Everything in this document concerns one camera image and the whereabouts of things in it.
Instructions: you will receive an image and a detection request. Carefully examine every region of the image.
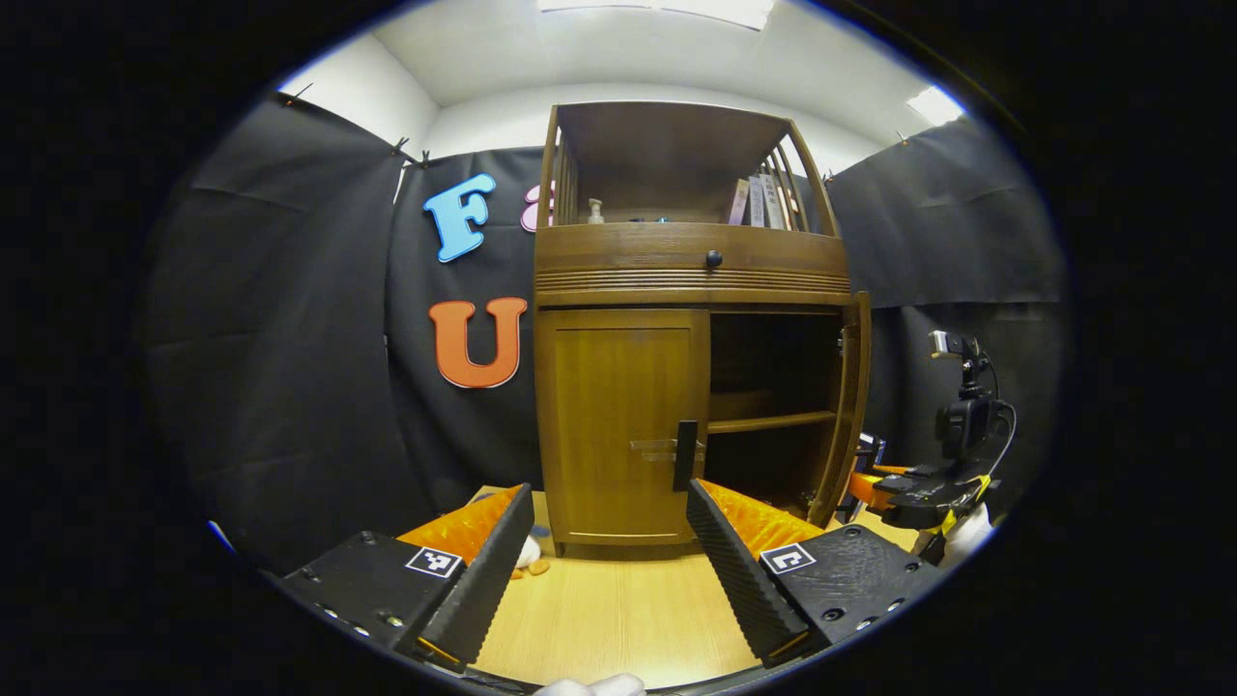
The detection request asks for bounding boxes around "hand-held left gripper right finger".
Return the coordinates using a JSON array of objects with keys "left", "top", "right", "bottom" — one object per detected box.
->
[{"left": 685, "top": 479, "right": 953, "bottom": 670}]

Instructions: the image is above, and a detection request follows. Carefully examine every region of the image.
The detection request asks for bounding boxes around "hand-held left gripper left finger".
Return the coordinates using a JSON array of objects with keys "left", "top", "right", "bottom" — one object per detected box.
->
[{"left": 278, "top": 483, "right": 535, "bottom": 675}]

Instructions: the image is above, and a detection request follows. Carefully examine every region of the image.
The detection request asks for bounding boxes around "wooden shoe cabinet door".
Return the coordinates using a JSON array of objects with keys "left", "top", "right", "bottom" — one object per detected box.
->
[
  {"left": 536, "top": 309, "right": 711, "bottom": 547},
  {"left": 807, "top": 292, "right": 873, "bottom": 528}
]

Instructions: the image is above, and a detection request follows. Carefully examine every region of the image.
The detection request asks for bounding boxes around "wooden double-door shoe cabinet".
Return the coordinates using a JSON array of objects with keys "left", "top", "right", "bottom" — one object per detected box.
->
[{"left": 533, "top": 101, "right": 873, "bottom": 560}]

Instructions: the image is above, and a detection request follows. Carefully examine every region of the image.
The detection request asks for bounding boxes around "penguin plush toy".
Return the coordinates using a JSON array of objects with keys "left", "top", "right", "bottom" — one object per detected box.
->
[{"left": 510, "top": 527, "right": 552, "bottom": 579}]

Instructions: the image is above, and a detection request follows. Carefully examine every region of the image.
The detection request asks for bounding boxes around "white book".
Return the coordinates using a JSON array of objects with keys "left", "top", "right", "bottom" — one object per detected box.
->
[{"left": 759, "top": 172, "right": 790, "bottom": 230}]

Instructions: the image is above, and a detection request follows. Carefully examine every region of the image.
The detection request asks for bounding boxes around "black backdrop cloth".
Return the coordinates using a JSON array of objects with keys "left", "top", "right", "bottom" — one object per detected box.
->
[{"left": 140, "top": 92, "right": 1069, "bottom": 571}]

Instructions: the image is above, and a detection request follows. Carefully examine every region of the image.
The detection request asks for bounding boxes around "wooden drawer with black knob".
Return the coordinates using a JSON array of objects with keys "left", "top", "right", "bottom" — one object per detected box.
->
[{"left": 534, "top": 222, "right": 851, "bottom": 308}]

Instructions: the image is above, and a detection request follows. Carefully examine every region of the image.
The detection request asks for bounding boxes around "small ceiling light panel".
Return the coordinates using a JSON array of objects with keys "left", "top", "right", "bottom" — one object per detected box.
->
[{"left": 906, "top": 85, "right": 967, "bottom": 127}]

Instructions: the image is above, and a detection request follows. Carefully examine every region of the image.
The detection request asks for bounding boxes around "large ceiling light panel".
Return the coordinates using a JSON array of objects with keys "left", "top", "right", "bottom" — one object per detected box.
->
[{"left": 536, "top": 0, "right": 774, "bottom": 30}]

